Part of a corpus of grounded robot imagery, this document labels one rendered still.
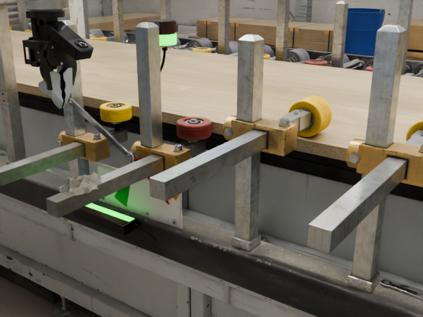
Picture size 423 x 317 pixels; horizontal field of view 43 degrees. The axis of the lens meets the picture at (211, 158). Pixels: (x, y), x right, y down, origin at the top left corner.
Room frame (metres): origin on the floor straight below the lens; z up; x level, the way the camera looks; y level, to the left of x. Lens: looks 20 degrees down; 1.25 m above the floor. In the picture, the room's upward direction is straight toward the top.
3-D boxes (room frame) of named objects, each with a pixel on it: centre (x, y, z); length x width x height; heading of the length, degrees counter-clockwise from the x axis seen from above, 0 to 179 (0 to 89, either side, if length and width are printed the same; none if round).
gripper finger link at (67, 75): (1.20, 0.34, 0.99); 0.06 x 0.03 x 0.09; 55
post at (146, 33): (1.13, 0.13, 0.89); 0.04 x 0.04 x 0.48; 55
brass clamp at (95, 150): (1.26, 0.32, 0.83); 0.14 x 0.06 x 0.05; 55
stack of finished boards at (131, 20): (9.52, 1.82, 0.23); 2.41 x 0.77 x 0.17; 145
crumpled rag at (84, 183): (0.92, 0.24, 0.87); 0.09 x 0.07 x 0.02; 145
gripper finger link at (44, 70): (1.16, 0.35, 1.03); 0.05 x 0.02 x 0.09; 145
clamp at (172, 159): (1.12, 0.11, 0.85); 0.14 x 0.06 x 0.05; 55
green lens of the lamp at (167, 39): (1.17, 0.10, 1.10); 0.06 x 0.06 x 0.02
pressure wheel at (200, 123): (1.19, 0.04, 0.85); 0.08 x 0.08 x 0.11
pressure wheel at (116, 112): (1.33, 0.24, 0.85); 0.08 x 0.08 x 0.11
